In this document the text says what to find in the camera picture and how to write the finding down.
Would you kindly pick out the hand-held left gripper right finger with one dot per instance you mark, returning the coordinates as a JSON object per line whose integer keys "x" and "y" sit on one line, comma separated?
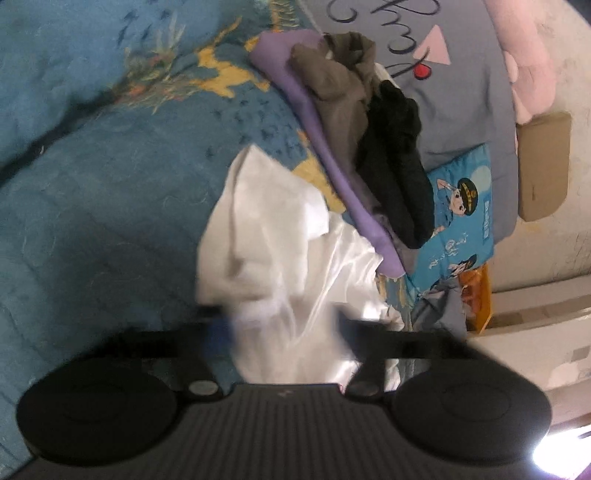
{"x": 351, "y": 327}

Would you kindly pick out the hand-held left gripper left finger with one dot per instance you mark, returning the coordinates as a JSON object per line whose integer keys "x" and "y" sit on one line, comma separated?
{"x": 217, "y": 334}

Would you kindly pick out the white t-shirt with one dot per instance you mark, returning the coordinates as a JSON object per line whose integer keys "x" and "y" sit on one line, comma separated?
{"x": 277, "y": 240}

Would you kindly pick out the grey-blue bed sheet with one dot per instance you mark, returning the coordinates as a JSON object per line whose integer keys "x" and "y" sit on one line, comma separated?
{"x": 443, "y": 314}

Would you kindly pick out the orange snack bag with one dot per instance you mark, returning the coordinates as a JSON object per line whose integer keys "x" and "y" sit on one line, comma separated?
{"x": 480, "y": 300}

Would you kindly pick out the blue cartoon pillow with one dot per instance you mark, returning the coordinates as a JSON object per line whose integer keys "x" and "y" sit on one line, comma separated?
{"x": 457, "y": 217}

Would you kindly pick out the black folded garment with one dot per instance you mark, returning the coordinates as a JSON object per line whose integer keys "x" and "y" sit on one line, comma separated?
{"x": 397, "y": 175}

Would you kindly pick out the purple folded garment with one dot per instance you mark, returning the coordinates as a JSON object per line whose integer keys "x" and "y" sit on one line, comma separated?
{"x": 323, "y": 152}

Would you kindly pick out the blue patterned quilt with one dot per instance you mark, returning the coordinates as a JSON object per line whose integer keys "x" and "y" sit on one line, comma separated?
{"x": 92, "y": 207}

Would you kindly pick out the grey-brown garment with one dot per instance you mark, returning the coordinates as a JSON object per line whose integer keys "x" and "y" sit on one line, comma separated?
{"x": 337, "y": 92}

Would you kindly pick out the tan cushion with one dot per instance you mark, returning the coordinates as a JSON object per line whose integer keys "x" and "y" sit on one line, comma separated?
{"x": 545, "y": 166}

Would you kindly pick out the pink blanket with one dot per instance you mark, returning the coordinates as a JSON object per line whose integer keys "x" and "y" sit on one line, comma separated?
{"x": 526, "y": 55}

